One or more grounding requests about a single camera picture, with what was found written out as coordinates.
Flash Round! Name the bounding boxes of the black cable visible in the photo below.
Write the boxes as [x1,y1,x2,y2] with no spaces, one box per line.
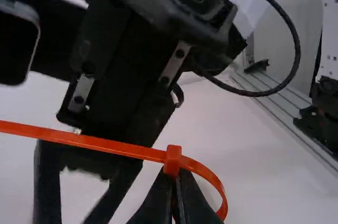
[196,0,302,98]

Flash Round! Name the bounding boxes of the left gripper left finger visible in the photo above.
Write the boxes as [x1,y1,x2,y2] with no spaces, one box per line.
[126,165,177,224]

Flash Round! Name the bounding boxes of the orange cable tie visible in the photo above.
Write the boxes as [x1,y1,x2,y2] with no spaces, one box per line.
[0,119,228,224]

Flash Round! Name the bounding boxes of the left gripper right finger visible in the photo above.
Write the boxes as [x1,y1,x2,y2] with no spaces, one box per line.
[174,167,228,224]

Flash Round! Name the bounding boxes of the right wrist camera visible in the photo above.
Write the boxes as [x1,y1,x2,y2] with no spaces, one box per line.
[0,0,42,87]

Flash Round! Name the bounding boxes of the silver rails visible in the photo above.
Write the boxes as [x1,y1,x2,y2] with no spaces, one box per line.
[229,59,338,173]

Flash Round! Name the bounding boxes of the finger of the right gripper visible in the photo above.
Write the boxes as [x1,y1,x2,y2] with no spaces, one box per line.
[32,138,64,224]
[63,149,145,224]

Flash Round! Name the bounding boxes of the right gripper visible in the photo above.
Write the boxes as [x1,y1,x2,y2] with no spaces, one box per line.
[56,0,194,148]

